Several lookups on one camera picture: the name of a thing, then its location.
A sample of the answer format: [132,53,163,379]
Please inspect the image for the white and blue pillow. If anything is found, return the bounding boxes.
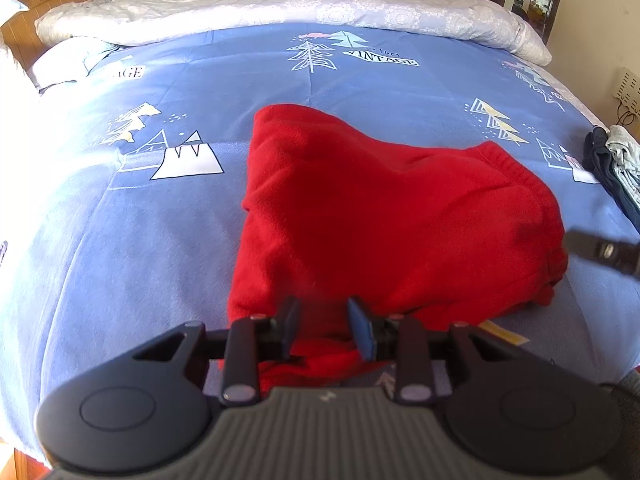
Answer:
[29,36,122,95]
[0,0,30,26]

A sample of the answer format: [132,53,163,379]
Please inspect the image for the white power strip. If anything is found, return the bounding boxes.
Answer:
[613,66,640,112]

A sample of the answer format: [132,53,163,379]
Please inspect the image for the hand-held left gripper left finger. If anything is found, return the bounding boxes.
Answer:
[132,296,303,407]

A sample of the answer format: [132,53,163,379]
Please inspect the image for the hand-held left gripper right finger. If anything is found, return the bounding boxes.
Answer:
[347,296,522,407]

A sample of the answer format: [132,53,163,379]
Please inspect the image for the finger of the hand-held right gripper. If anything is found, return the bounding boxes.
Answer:
[564,230,640,277]

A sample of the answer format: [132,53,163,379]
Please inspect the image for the wooden headboard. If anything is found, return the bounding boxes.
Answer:
[0,0,118,61]

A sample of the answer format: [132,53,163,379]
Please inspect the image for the red pants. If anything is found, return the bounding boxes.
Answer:
[227,103,570,393]

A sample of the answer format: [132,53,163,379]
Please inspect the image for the white patterned quilt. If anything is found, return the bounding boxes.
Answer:
[35,0,553,66]

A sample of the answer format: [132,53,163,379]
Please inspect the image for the dark navy folded clothes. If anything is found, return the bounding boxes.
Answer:
[582,127,640,235]

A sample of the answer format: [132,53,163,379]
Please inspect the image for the blue printed bed sheet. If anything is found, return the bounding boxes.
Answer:
[0,22,640,453]

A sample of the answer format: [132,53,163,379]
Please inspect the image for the light grey folded cloth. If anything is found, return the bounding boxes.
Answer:
[605,125,640,188]

